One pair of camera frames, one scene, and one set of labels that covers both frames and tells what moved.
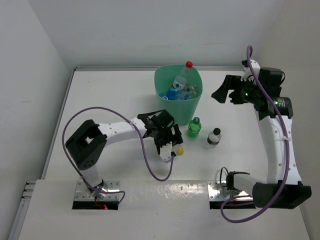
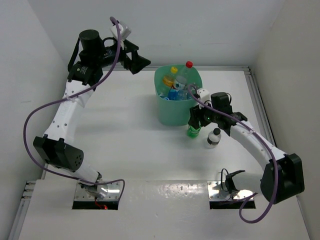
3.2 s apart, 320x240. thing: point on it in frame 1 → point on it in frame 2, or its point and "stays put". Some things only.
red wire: [103, 207] stays put
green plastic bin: [184, 111] stays put
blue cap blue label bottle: [174, 94] stays put
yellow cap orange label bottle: [180, 149] → [168, 81]
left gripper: [174, 139] → [137, 62]
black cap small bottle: [214, 137] stays put
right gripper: [230, 83] → [195, 113]
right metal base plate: [216, 192] stays put
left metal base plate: [83, 193] stays put
